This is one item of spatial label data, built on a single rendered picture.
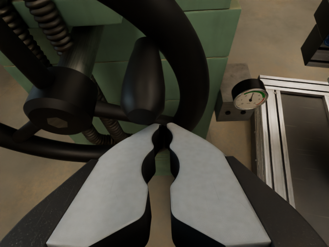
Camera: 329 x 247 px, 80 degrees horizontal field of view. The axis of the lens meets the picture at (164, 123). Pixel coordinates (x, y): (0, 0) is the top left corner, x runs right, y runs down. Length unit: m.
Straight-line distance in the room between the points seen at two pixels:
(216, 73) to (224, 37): 0.08
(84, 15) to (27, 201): 1.05
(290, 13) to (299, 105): 1.20
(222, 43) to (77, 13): 0.24
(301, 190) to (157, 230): 0.58
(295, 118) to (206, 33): 0.76
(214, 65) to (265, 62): 1.18
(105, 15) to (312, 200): 0.85
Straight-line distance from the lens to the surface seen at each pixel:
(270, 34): 1.87
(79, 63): 0.24
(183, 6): 0.34
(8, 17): 0.27
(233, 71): 0.52
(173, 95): 0.47
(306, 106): 1.12
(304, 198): 0.90
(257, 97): 0.41
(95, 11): 0.24
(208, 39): 0.38
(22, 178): 1.27
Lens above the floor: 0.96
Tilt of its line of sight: 58 degrees down
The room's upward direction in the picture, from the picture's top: 5 degrees counter-clockwise
